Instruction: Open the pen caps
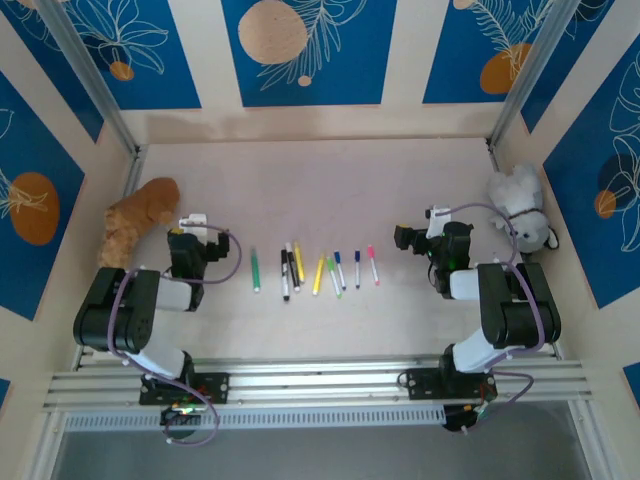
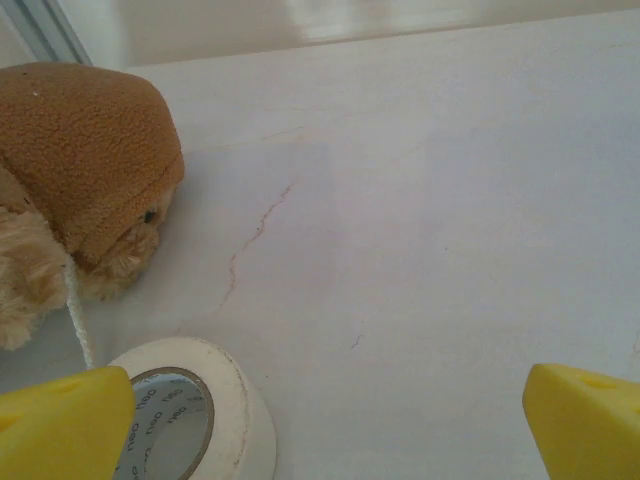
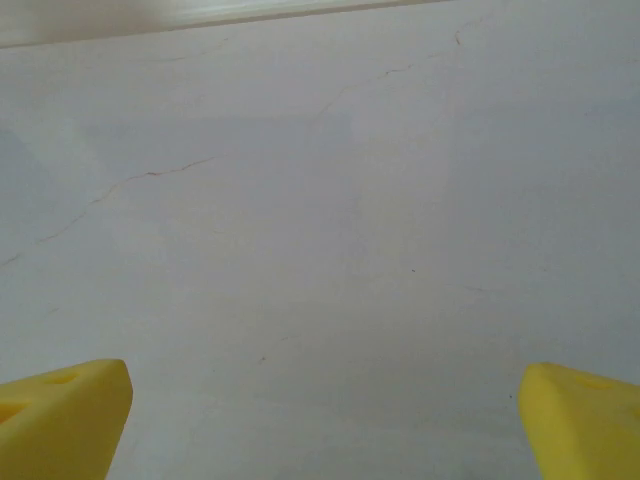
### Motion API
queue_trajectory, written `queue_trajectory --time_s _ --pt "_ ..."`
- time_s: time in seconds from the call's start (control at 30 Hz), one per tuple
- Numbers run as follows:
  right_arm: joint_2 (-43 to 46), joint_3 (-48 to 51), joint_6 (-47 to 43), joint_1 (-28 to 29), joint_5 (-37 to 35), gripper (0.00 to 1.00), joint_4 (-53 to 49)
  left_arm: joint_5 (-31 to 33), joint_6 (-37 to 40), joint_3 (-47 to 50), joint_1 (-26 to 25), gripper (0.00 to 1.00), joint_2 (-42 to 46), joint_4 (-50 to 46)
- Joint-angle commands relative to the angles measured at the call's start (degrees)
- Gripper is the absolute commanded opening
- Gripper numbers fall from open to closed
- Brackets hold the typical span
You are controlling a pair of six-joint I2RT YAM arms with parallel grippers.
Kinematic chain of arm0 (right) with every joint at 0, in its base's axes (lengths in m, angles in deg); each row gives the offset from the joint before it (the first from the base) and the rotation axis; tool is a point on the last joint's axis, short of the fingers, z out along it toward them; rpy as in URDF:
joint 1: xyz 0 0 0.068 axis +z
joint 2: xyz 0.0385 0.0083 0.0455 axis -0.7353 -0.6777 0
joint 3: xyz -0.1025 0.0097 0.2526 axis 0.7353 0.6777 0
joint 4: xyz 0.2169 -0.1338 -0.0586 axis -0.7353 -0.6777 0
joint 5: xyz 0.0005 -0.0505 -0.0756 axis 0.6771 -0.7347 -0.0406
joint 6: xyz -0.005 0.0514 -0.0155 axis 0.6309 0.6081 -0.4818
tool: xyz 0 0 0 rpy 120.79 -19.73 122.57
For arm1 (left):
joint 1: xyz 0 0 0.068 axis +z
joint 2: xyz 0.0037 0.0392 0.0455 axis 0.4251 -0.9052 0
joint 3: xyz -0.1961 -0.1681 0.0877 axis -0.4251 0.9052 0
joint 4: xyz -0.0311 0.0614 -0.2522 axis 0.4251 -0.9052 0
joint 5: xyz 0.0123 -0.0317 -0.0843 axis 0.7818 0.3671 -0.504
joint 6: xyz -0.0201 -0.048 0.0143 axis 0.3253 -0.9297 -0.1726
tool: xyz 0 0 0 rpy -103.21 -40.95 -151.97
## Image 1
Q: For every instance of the green barrel marker pen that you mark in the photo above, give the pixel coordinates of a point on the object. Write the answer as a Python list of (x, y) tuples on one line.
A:
[(255, 270)]

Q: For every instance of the white pen pink ends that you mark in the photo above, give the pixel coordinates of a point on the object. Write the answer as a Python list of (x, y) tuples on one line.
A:
[(374, 267)]

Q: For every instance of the white pen navy ends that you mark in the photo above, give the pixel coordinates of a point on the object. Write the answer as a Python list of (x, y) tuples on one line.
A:
[(357, 270)]

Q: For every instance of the white barrel black marker pen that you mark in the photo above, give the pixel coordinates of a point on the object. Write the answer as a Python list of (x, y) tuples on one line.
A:
[(284, 275)]

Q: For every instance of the yellow marker pen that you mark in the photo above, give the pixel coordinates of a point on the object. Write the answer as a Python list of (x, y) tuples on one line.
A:
[(318, 275), (299, 262)]

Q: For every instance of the white pen blue ends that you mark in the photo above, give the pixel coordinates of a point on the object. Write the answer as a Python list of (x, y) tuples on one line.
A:
[(340, 272)]

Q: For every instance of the white pen green ends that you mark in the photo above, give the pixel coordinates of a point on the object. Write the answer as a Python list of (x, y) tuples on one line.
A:
[(335, 280)]

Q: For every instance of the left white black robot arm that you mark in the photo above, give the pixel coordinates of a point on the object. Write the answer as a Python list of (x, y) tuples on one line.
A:
[(125, 310)]

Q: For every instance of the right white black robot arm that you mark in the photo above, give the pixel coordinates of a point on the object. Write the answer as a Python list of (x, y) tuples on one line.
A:
[(520, 305)]

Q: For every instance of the orange cat plush toy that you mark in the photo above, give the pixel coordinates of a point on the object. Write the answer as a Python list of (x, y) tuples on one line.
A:
[(140, 210)]

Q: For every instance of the white dog plush toy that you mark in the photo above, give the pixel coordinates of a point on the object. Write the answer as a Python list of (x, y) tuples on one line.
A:
[(520, 200)]

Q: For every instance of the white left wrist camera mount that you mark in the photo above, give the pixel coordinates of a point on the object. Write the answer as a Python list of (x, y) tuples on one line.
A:
[(194, 224)]

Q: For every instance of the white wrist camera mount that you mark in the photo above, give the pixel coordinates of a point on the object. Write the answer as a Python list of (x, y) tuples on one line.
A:
[(194, 224), (439, 220)]

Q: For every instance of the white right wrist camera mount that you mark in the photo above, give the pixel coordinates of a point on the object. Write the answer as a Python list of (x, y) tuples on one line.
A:
[(439, 220)]

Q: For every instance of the aluminium side rail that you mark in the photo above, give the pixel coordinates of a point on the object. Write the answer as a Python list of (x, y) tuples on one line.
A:
[(495, 159), (134, 167)]

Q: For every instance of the blue floral wall panel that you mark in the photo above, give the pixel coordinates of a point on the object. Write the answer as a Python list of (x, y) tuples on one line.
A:
[(165, 75), (30, 150), (350, 75), (62, 75), (585, 240), (450, 60), (570, 50)]

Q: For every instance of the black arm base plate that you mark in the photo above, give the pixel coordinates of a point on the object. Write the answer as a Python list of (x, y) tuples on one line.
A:
[(215, 387), (422, 385)]

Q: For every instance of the aluminium frame post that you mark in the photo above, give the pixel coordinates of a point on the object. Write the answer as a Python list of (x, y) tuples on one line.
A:
[(92, 75), (532, 75)]

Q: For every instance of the wide aluminium base rail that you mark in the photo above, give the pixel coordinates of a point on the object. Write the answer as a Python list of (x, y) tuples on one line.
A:
[(320, 385)]

